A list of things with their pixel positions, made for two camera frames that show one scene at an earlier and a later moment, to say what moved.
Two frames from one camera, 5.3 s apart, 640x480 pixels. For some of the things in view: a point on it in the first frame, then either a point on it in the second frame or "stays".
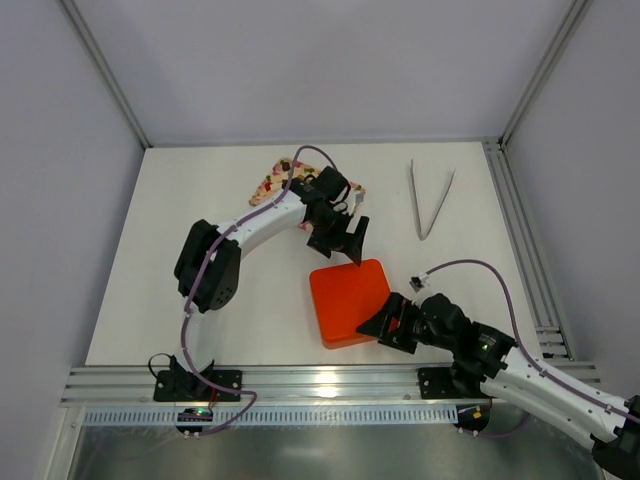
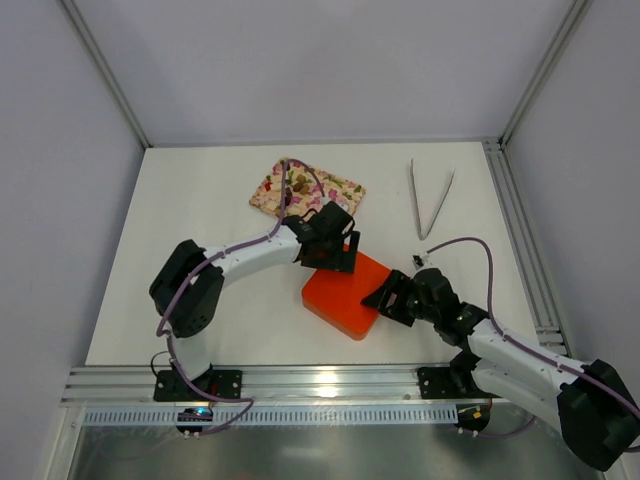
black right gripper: [400, 323] → [400, 300]
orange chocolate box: [346, 341] → [351, 334]
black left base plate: [185, 386] stays
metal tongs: [415, 201] stays
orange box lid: [348, 296] stays
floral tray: [278, 178] stays
